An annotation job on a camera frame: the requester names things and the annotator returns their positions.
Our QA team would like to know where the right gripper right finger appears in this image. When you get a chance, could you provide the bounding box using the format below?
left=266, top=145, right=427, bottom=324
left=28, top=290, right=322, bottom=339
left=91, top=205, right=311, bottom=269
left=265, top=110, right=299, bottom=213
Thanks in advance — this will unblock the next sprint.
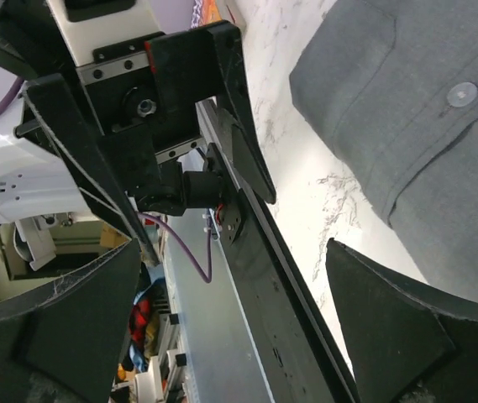
left=326, top=239, right=478, bottom=402

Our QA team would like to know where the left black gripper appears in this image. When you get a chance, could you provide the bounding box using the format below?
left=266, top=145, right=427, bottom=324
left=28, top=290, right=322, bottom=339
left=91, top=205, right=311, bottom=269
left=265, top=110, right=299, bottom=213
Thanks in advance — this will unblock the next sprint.
left=23, top=21, right=276, bottom=264

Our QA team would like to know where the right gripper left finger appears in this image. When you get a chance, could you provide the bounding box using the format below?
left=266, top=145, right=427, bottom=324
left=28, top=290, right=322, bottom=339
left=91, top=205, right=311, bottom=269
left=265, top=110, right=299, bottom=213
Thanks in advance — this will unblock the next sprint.
left=0, top=241, right=141, bottom=402

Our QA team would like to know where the grey long sleeve shirt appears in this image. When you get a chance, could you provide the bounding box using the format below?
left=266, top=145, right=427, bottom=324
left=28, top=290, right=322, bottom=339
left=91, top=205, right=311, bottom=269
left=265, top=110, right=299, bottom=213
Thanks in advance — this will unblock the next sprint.
left=290, top=1, right=478, bottom=302

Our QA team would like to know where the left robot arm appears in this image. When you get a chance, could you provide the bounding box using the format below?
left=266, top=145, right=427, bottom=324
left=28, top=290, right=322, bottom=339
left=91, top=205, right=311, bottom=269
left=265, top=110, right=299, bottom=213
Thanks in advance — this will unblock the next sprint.
left=0, top=1, right=276, bottom=260

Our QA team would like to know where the Roald Dahl book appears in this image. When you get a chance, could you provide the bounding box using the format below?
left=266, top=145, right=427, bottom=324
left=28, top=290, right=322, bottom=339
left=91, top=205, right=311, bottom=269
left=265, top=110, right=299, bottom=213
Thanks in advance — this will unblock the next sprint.
left=191, top=0, right=246, bottom=32

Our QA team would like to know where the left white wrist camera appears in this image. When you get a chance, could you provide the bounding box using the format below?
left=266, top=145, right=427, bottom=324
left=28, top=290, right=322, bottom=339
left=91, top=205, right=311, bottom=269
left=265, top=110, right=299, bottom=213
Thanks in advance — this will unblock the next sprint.
left=46, top=0, right=160, bottom=67

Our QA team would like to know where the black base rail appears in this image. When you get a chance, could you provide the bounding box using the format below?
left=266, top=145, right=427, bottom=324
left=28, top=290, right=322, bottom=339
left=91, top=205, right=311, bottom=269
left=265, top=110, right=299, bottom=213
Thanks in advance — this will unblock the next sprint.
left=197, top=101, right=360, bottom=402

